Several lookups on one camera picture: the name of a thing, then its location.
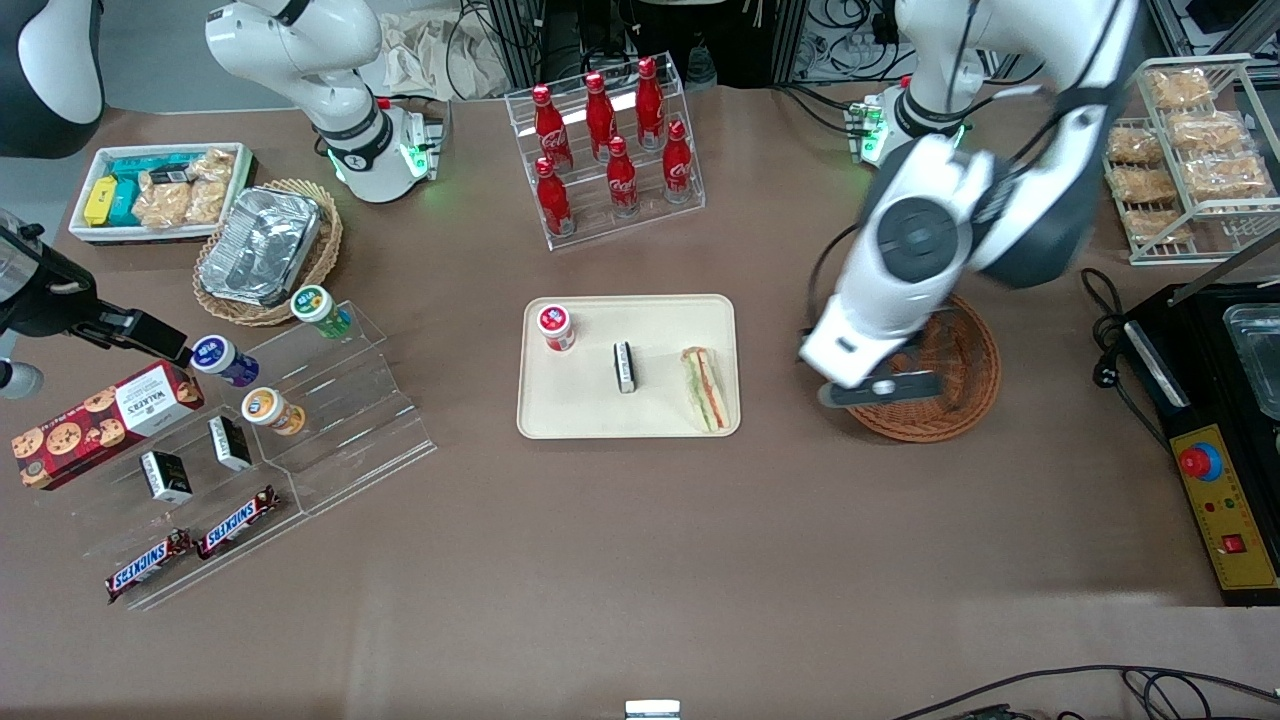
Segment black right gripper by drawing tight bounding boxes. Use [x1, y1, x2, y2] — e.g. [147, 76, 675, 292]
[0, 228, 193, 366]

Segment triangle sandwich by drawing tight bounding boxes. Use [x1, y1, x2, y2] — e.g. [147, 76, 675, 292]
[681, 346, 732, 434]

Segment brown wicker basket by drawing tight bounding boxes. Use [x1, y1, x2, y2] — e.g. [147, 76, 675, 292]
[845, 292, 1002, 443]

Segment aluminium foil tray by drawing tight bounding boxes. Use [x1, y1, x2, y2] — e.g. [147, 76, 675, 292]
[198, 186, 323, 307]

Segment light wicker basket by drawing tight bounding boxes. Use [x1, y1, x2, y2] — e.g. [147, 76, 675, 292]
[193, 178, 344, 328]

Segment beige plastic tray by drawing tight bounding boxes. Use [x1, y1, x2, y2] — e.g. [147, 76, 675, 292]
[516, 294, 742, 440]

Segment purple lid jar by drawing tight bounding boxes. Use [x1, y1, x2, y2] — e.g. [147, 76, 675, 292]
[190, 335, 260, 388]

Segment red Walkers cookie box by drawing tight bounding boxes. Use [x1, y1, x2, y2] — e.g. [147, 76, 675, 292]
[12, 360, 205, 491]

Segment white plastic bin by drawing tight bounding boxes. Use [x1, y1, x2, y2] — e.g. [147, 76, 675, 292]
[68, 142, 256, 246]

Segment yellow snack pack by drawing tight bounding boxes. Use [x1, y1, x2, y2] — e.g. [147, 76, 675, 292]
[83, 176, 121, 227]

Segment orange lid jar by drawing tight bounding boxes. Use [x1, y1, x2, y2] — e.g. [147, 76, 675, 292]
[241, 387, 306, 436]

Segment teal snack pack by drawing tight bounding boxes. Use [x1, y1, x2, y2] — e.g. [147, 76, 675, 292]
[105, 155, 201, 227]

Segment green lid jar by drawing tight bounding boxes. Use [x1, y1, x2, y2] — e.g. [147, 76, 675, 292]
[290, 285, 353, 339]

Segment Snickers bar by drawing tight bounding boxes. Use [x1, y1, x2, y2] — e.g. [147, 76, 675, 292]
[196, 485, 281, 561]
[105, 528, 194, 604]

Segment clear acrylic stepped display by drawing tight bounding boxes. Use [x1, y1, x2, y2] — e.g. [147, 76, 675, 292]
[60, 300, 438, 611]

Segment clear acrylic bottle rack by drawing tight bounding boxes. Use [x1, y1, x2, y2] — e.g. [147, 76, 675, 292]
[505, 55, 706, 251]

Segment red cola bottle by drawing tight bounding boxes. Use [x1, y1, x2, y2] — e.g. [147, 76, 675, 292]
[531, 84, 573, 171]
[585, 72, 618, 161]
[534, 157, 574, 238]
[662, 120, 696, 204]
[636, 57, 667, 151]
[606, 136, 641, 218]

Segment red lid white jar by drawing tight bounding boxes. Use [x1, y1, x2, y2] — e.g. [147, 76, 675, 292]
[537, 303, 577, 353]

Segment clear bag of rice crackers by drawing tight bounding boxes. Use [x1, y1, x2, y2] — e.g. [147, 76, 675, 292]
[1168, 110, 1247, 153]
[1108, 128, 1167, 166]
[1112, 165, 1177, 206]
[1185, 155, 1272, 200]
[1125, 205, 1192, 247]
[1150, 68, 1214, 109]

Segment black machine with yellow panel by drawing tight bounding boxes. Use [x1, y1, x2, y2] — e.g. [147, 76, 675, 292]
[1120, 283, 1280, 608]

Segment crumpled beige cloth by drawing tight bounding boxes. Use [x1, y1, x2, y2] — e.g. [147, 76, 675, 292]
[380, 5, 513, 101]

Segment steel pan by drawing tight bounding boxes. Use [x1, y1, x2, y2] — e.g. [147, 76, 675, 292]
[1222, 305, 1280, 421]

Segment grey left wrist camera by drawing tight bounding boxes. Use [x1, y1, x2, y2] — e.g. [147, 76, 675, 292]
[818, 370, 943, 409]

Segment black base cables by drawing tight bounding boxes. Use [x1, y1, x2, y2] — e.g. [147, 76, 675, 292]
[770, 83, 863, 138]

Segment black power cable with plug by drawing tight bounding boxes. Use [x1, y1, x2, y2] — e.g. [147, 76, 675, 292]
[1080, 267, 1173, 453]

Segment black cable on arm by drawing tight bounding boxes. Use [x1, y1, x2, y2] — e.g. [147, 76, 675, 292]
[805, 0, 1126, 336]

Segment thin black cable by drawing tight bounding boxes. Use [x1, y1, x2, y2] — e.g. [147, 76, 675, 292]
[890, 664, 1280, 720]

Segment white wire snack rack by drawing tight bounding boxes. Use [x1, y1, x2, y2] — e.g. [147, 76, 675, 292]
[1100, 55, 1280, 266]

